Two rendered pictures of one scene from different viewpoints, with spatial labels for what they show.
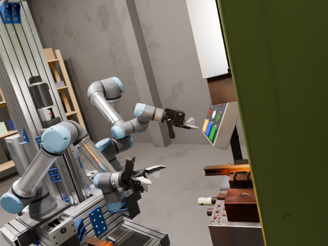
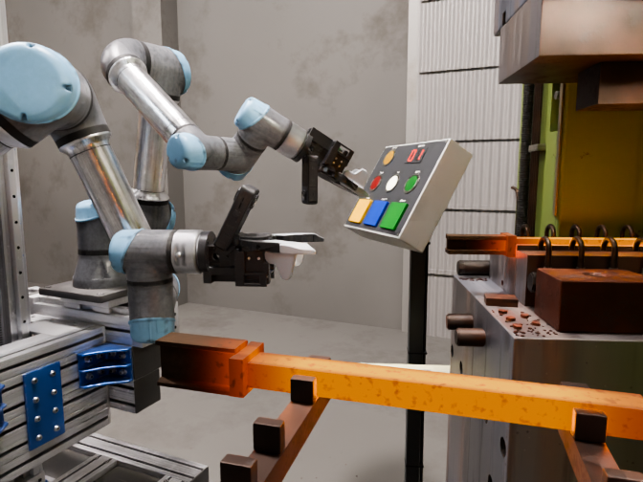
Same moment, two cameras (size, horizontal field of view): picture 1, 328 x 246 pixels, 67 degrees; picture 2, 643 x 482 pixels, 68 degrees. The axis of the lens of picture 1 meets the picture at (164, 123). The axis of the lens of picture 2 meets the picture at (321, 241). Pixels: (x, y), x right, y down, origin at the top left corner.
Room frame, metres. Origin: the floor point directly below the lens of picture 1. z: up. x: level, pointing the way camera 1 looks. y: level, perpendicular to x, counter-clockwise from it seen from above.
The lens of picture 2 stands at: (0.27, 0.36, 1.10)
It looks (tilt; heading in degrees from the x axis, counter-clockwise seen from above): 7 degrees down; 339
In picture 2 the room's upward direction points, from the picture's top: straight up
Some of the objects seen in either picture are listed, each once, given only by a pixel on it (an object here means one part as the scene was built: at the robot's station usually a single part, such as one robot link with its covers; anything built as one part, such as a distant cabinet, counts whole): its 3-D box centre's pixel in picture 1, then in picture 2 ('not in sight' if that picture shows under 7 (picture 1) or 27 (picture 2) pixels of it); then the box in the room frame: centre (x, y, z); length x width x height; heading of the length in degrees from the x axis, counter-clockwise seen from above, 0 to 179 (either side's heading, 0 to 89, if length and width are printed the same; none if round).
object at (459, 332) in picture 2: (213, 212); (470, 337); (0.83, -0.09, 0.87); 0.04 x 0.03 x 0.03; 64
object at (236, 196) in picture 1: (246, 204); (594, 298); (0.71, -0.19, 0.95); 0.12 x 0.09 x 0.07; 64
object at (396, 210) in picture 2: (213, 133); (394, 216); (1.34, -0.25, 1.01); 0.07 x 0.05 x 0.07; 179
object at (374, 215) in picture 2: (209, 129); (377, 213); (1.44, -0.26, 1.01); 0.07 x 0.05 x 0.07; 179
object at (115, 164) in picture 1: (109, 165); (102, 265); (1.69, 0.45, 0.87); 0.15 x 0.15 x 0.10
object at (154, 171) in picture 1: (156, 172); (298, 250); (1.08, 0.09, 0.97); 0.09 x 0.03 x 0.06; 100
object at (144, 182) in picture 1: (145, 185); (287, 261); (0.98, 0.14, 0.98); 0.09 x 0.03 x 0.06; 28
